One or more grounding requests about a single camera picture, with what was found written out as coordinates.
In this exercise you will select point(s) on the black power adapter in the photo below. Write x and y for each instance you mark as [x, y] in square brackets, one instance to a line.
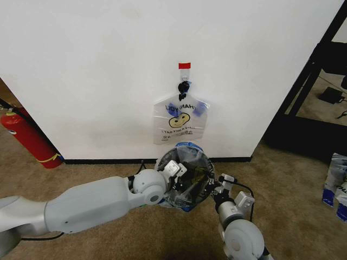
[330, 94]

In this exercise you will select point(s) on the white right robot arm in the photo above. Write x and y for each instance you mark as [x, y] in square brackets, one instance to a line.
[240, 238]

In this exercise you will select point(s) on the brown wooden panel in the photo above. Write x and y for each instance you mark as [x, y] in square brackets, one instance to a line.
[6, 92]

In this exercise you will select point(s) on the red fire extinguisher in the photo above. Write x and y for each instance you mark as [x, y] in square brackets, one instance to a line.
[29, 138]

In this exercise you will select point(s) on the blue tape piece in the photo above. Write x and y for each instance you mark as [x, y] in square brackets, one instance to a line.
[200, 109]
[171, 107]

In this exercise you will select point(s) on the clear bin liner blue print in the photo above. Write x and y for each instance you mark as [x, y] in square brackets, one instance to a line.
[189, 147]

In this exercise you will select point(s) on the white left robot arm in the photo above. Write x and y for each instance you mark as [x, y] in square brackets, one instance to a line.
[89, 200]

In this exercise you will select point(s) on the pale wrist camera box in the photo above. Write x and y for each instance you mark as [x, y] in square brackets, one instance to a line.
[228, 179]

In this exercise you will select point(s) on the clear smiley garbage bag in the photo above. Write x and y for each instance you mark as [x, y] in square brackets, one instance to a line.
[180, 130]

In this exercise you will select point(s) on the red tape strip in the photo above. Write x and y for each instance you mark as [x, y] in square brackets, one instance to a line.
[184, 65]

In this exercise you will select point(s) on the white blue plastic package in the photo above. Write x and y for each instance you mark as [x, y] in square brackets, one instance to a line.
[334, 173]
[342, 208]

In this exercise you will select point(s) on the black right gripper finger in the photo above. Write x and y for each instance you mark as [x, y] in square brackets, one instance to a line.
[215, 183]

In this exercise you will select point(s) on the black metal shelf frame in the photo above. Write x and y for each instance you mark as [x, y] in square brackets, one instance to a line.
[301, 119]

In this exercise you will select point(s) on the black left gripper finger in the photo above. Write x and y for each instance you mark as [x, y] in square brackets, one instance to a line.
[182, 195]

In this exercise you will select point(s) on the clear wall hook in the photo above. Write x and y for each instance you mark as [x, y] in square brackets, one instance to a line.
[184, 74]

